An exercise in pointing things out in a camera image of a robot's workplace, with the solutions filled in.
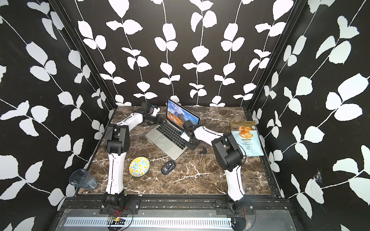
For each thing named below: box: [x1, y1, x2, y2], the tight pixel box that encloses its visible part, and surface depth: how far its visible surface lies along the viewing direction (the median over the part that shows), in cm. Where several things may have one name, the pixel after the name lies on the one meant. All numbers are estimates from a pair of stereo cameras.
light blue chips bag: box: [229, 121, 265, 157], surface depth 105 cm
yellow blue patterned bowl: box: [129, 156, 151, 178], surface depth 88 cm
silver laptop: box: [145, 97, 201, 161], surface depth 103 cm
